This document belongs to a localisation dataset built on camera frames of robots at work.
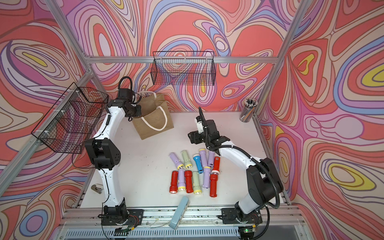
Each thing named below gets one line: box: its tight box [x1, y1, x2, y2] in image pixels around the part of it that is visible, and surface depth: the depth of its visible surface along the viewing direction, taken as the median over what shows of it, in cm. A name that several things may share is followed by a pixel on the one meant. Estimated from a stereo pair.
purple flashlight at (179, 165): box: [169, 152, 185, 170], surface depth 91 cm
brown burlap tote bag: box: [132, 91, 174, 140], surface depth 93 cm
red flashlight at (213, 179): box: [209, 173, 219, 198], surface depth 84 cm
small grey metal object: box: [91, 184, 103, 194], surface depth 83 cm
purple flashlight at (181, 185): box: [177, 168, 186, 191], surface depth 85 cm
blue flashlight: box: [193, 154, 204, 174], surface depth 92 cm
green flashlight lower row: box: [192, 171, 203, 195], surface depth 84 cm
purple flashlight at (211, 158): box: [208, 150, 215, 168], surface depth 93 cm
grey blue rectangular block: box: [168, 196, 191, 230], surface depth 76 cm
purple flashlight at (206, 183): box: [202, 166, 212, 189], surface depth 86 cm
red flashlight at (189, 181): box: [184, 170, 194, 194], surface depth 85 cm
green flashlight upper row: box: [181, 150, 193, 169], surface depth 93 cm
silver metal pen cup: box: [239, 98, 258, 123], surface depth 107 cm
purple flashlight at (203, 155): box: [199, 148, 208, 167], surface depth 93 cm
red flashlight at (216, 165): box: [211, 156, 221, 175], surface depth 90 cm
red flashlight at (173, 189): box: [169, 170, 179, 194], surface depth 84 cm
